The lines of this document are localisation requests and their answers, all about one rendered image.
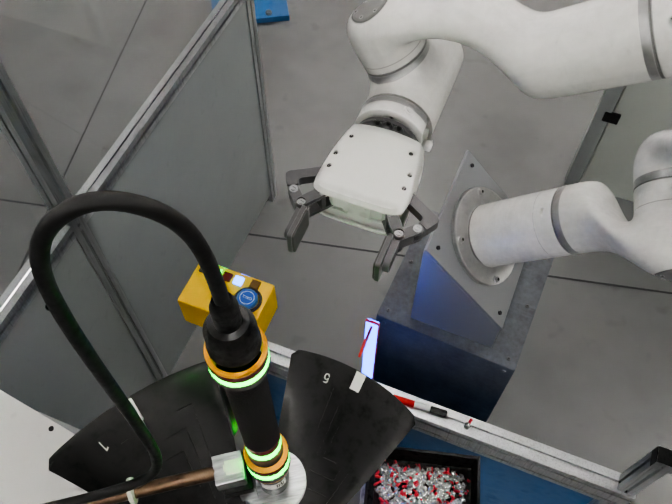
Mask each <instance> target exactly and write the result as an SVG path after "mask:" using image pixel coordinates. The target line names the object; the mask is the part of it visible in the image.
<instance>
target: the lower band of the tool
mask: <svg viewBox="0 0 672 504"><path fill-rule="evenodd" d="M280 436H281V441H282V443H283V454H282V457H281V459H280V460H279V461H278V462H277V463H276V464H275V465H273V466H271V467H268V468H261V467H258V466H256V465H254V464H253V463H252V462H251V461H250V459H249V457H248V453H247V450H246V447H245V445H244V450H243V454H244V459H245V462H246V463H247V465H248V466H249V467H250V468H251V469H252V470H254V471H256V472H258V473H271V472H274V471H276V470H277V469H279V468H280V467H281V466H282V465H283V464H284V462H285V460H286V458H287V455H288V445H287V442H286V440H285V438H284V437H283V436H282V435H281V434H280Z"/></svg>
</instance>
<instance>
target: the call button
mask: <svg viewBox="0 0 672 504"><path fill-rule="evenodd" d="M236 299H237V300H238V304H239V305H242V306H245V307H246V308H248V309H252V308H254V307H255V306H256V305H257V303H258V296H257V293H256V292H255V291H254V290H252V289H243V290H242V291H240V292H239V293H238V295H237V297H236Z"/></svg>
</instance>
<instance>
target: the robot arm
mask: <svg viewBox="0 0 672 504"><path fill-rule="evenodd" d="M347 35H348V38H349V41H350V43H351V46H352V48H353V49H354V51H355V53H356V55H357V57H358V58H359V60H360V62H361V63H362V65H363V67H364V69H365V70H366V72H367V74H368V77H369V81H370V93H369V96H368V98H367V100H366V102H365V104H364V106H363V108H362V109H361V111H360V113H359V115H358V117H357V119H356V122H355V124H354V125H353V126H352V127H351V128H350V129H349V130H348V131H347V132H346V133H345V134H344V135H343V136H342V137H341V139H340V140H339V141H338V143H337V144H336V145H335V147H334V148H333V150H332V151H331V152H330V154H329V156H328V157H327V159H326V160H325V162H324V163H323V165H322V166H318V167H310V168H302V169H294V170H288V171H287V172H286V182H287V189H288V195H289V200H290V202H291V204H292V206H293V208H294V210H295V211H294V213H293V215H292V217H291V219H290V220H289V222H288V224H287V226H286V228H285V231H284V238H286V239H287V246H288V251H289V252H292V253H293V252H296V250H297V248H298V246H299V244H300V242H301V240H302V238H303V236H304V234H305V232H306V230H307V228H308V226H309V218H310V217H312V216H314V215H316V214H318V213H320V214H322V215H324V216H326V217H329V218H332V219H335V220H338V221H341V222H344V223H347V224H350V225H353V226H356V227H359V228H362V229H365V230H368V231H371V232H374V233H378V234H381V235H386V236H385V238H384V240H383V243H382V245H381V247H380V250H379V252H378V254H377V257H376V259H375V261H374V264H373V273H372V279H374V281H377V282H379V280H380V278H381V275H382V273H383V271H384V272H387V273H389V271H390V269H391V266H392V264H393V261H394V259H395V257H396V254H397V252H400V251H401V250H402V249H403V247H406V246H409V245H411V244H414V243H417V242H419V241H421V239H422V238H423V237H424V236H427V235H428V234H430V233H431V232H433V231H434V230H436V229H437V228H438V224H439V218H438V216H437V215H436V214H435V213H434V212H432V211H431V210H430V209H429V208H428V207H427V206H426V205H425V204H424V203H423V202H422V201H421V200H420V199H419V198H418V197H417V196H416V192H417V189H418V186H419V183H420V179H421V175H422V170H423V164H424V151H427V152H430V150H431V149H432V146H433V141H432V140H430V138H431V136H432V133H433V131H434V129H435V126H436V124H437V122H438V119H439V117H440V115H441V112H442V110H443V108H444V105H445V103H446V101H447V98H448V96H449V94H450V91H451V89H452V87H453V84H454V82H455V80H456V77H457V75H458V73H459V70H460V68H461V66H462V63H463V58H464V54H463V48H462V46H461V44H462V45H465V46H467V47H470V48H472V49H474V50H476V51H477V52H479V53H480V54H482V55H484V56H485V57H486V58H488V59H489V60H490V61H491V62H493V63H494V64H495V65H496V66H497V67H498V68H499V69H500V70H502V71H503V72H504V74H505V75H506V76H507V77H508V78H509V79H510V80H511V81H512V82H513V83H514V84H515V85H516V86H517V87H518V89H519V90H521V91H522V92H523V93H524V94H525V95H527V96H529V97H531V98H535V99H554V98H561V97H566V96H572V95H577V94H583V93H588V92H594V91H599V90H605V89H610V88H616V87H622V86H627V85H633V84H639V83H644V82H650V81H655V80H660V79H665V78H671V77H672V0H589V1H585V2H582V3H578V4H574V5H571V6H567V7H563V8H560V9H556V10H552V11H538V10H534V9H531V8H529V7H527V6H525V5H523V4H522V3H520V2H518V1H516V0H367V1H364V2H363V3H362V4H361V5H359V6H358V7H357V8H356V9H355V10H354V11H353V12H352V14H351V15H350V17H349V19H348V23H347ZM309 183H314V188H315V189H313V190H311V191H309V192H307V193H305V194H302V192H301V190H300V188H299V186H300V185H302V184H309ZM633 198H634V216H633V219H632V220H631V221H629V222H628V220H627V219H626V217H625V216H624V214H623V212H622V210H621V208H620V206H619V204H618V202H617V199H616V198H615V196H614V194H613V193H612V191H611V190H610V189H609V188H608V187H607V186H606V185H605V184H603V183H601V182H597V181H585V182H579V183H575V184H570V185H565V186H561V187H557V188H552V189H548V190H543V191H539V192H535V193H530V194H526V195H522V196H517V197H513V198H509V199H504V200H502V199H501V198H500V197H499V196H498V195H497V194H496V193H495V192H494V191H492V190H490V189H488V188H485V187H475V188H471V189H469V190H467V191H465V192H464V193H463V194H462V195H461V196H460V197H459V199H458V201H457V203H456V205H455V208H454V211H453V216H452V227H451V228H452V239H453V245H454V249H455V252H456V255H457V257H458V260H459V262H460V264H461V265H462V267H463V269H464V270H465V272H466V273H467V274H468V275H469V276H470V277H471V278H472V279H473V280H474V281H476V282H477V283H479V284H482V285H488V286H491V285H497V284H500V283H501V282H503V281H504V280H505V279H506V278H508V276H509V275H510V273H511V271H512V269H513V267H514V264H515V263H521V262H528V261H535V260H542V259H549V258H555V257H562V256H569V255H576V254H582V253H590V252H610V253H614V254H617V255H619V256H621V257H623V258H625V259H627V260H628V261H630V262H632V263H633V264H635V265H636V266H638V267H639V268H641V269H643V270H645V271H646V272H648V273H650V274H652V275H654V276H657V277H659V278H661V279H664V280H670V281H672V129H667V130H662V131H659V132H656V133H654V134H652V135H650V136H649V137H647V138H646V139H645V140H644V141H643V142H642V144H641V145H640V147H639V148H638V150H637V153H636V156H635V159H634V166H633ZM409 212H411V213H412V214H413V215H414V216H415V217H416V218H417V219H418V220H419V221H420V222H419V223H418V224H414V225H411V226H408V227H406V228H403V227H404V225H405V223H406V220H407V218H408V215H409Z"/></svg>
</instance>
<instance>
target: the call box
mask: <svg viewBox="0 0 672 504"><path fill-rule="evenodd" d="M219 268H220V270H222V275H223V274H224V272H225V271H226V272H229V273H232V274H233V277H232V279H231V281H230V282H227V281H225V284H226V287H227V291H228V292H230V293H231V294H232V295H233V296H235V297H237V295H238V293H239V292H240V291H242V290H243V289H252V288H249V285H250V283H251V281H252V280H253V279H254V280H257V281H260V282H261V285H260V287H259V288H258V290H255V289H252V290H254V291H255V292H256V293H257V296H258V303H257V305H256V306H255V307H254V308H252V309H249V310H250V311H251V312H252V313H253V314H254V316H255V318H256V321H257V325H258V326H259V327H260V328H261V329H262V330H263V332H264V334H265V332H266V330H267V328H268V326H269V324H270V322H271V320H272V317H273V315H274V313H275V311H276V309H277V307H278V305H277V299H276V292H275V286H274V285H272V284H269V283H266V282H263V281H261V280H258V279H255V278H252V277H249V276H247V275H244V274H241V273H238V272H235V271H232V270H230V269H227V268H224V267H221V266H219ZM199 269H200V266H199V264H198V266H197V267H196V269H195V271H194V272H193V274H192V276H191V278H190V279H189V281H188V283H187V284H186V286H185V288H184V289H183V291H182V293H181V295H180V296H179V298H178V303H179V306H180V308H181V311H182V313H183V316H184V318H185V320H186V321H187V322H190V323H193V324H195V325H198V326H200V327H203V323H204V321H205V319H206V317H207V316H208V314H209V313H210V312H209V303H210V300H211V297H212V295H211V292H210V289H209V287H208V284H207V281H206V279H205V277H204V274H203V273H202V272H199ZM236 275H237V276H240V277H243V278H244V279H245V280H244V282H243V283H242V285H241V286H238V285H235V284H233V283H232V282H233V280H234V278H235V277H236Z"/></svg>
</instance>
